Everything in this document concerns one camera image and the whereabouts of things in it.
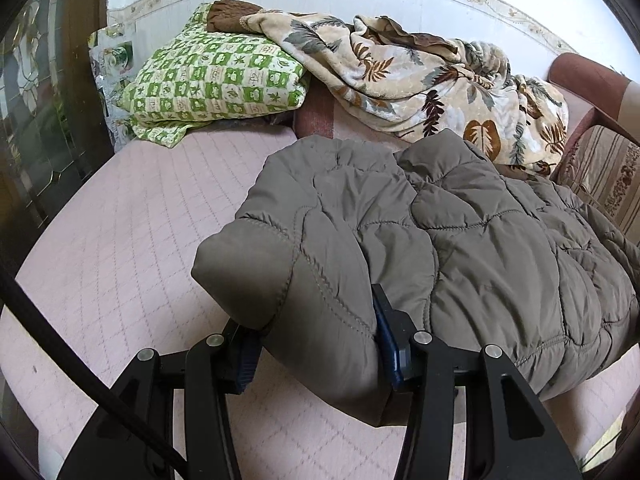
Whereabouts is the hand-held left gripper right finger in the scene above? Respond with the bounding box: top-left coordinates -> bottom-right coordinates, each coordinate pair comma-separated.
372,284 -> 583,480

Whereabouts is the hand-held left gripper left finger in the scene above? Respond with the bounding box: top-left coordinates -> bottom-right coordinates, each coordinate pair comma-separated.
56,317 -> 261,480

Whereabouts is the grey quilted jacket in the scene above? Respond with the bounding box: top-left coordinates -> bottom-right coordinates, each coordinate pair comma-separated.
191,128 -> 640,428

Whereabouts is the reddish sofa cushion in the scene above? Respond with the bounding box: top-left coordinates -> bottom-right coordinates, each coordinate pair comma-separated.
292,92 -> 401,143

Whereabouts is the leaf print blanket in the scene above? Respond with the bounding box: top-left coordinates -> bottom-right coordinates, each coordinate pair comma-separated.
240,10 -> 571,177

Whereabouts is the striped sofa cushion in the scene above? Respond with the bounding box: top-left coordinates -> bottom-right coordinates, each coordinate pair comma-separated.
552,125 -> 640,248

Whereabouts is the green checkered pillow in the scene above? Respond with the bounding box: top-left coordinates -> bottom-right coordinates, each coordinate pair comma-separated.
116,2 -> 311,148

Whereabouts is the wooden glass door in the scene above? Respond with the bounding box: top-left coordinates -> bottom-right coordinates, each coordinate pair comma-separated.
0,0 -> 116,241

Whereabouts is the pink sofa backrest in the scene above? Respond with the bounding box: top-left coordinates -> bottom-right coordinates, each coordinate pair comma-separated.
547,52 -> 640,161

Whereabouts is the clear printed plastic bag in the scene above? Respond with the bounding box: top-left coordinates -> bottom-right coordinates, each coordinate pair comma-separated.
89,27 -> 136,136

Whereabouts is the brown cloth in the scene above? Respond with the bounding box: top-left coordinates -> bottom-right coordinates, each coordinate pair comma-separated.
205,0 -> 263,33

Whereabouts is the black cable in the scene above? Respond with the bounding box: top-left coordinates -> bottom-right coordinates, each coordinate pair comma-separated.
0,265 -> 188,480

